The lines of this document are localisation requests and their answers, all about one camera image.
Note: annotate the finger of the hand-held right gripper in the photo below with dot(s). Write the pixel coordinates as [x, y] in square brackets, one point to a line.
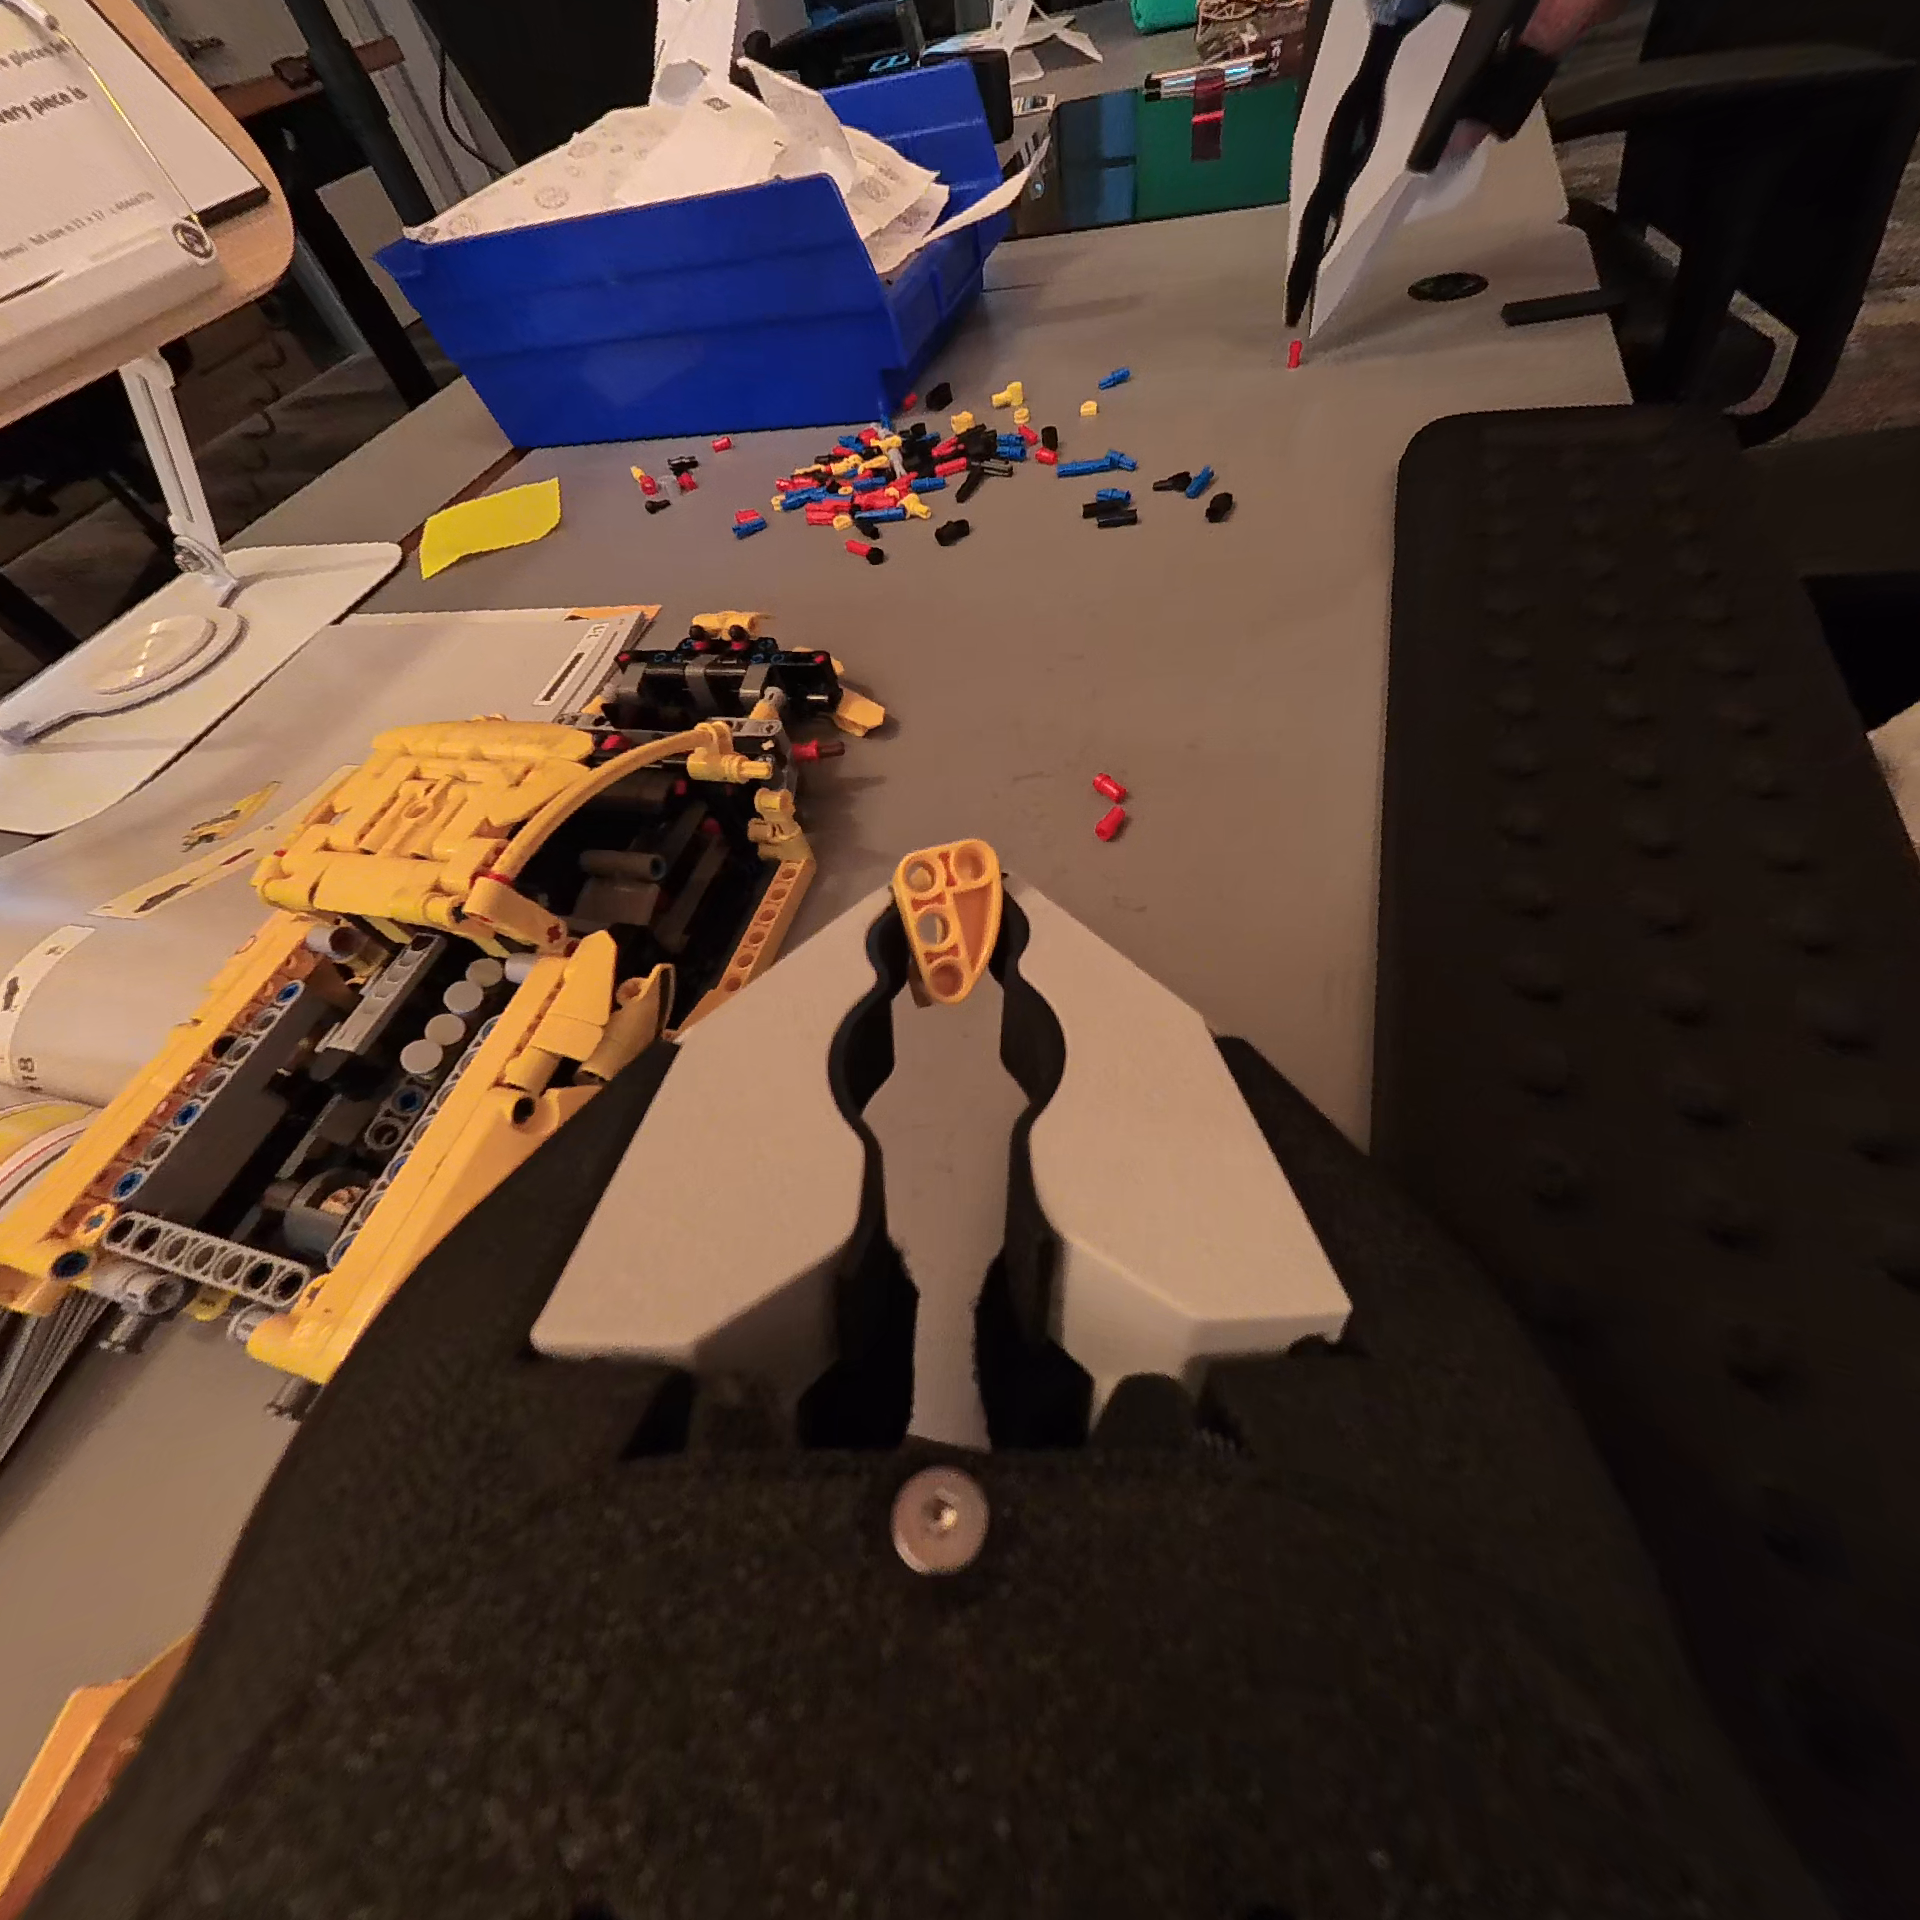
[1319, 106]
[1381, 234]

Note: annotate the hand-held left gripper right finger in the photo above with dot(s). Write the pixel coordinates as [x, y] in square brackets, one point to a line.
[1184, 1186]

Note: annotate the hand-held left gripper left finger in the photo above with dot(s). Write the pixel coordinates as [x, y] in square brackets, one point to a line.
[722, 1186]

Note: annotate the yellow curved panel brick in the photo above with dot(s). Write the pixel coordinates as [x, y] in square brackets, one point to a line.
[949, 916]

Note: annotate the grey desk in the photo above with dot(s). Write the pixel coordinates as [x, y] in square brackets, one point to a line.
[1126, 629]

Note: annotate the person's right hand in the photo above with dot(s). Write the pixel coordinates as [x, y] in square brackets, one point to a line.
[1570, 13]

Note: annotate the green plastic bin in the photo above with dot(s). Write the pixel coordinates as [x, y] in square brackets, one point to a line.
[1215, 165]

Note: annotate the black office chair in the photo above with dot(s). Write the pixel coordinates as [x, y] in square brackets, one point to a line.
[1771, 224]

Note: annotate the yellow brick toy car model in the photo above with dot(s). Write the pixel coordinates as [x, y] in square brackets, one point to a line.
[421, 840]

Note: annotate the black perforated mat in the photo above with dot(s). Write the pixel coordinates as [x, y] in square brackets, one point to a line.
[1621, 902]

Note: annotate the pile of small coloured pins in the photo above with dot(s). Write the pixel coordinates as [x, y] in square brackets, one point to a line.
[885, 488]

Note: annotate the building instruction booklet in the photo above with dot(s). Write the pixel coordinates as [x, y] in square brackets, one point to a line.
[375, 675]

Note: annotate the pale sticker sheet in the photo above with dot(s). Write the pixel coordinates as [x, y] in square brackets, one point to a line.
[188, 850]

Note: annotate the yellow paper scrap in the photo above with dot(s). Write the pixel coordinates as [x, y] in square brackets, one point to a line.
[488, 525]

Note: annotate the blue plastic bin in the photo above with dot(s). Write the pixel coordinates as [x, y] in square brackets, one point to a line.
[646, 331]

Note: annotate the instruction sheet on stand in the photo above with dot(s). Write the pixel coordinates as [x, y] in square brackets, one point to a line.
[271, 599]

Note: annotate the yellow flat panel brick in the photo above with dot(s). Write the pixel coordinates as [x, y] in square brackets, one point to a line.
[77, 1757]

